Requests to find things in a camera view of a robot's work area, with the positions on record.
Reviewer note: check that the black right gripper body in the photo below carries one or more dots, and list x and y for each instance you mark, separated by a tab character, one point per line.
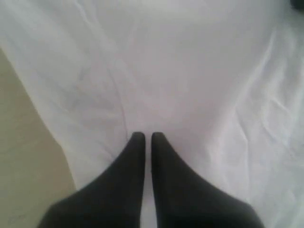
297	4

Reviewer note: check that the white t-shirt with red logo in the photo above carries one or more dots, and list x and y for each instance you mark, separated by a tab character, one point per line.
222	79

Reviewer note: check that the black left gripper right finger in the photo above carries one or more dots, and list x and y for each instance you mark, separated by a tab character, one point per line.
185	200

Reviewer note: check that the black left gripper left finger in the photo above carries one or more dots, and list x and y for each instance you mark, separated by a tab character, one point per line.
112	200

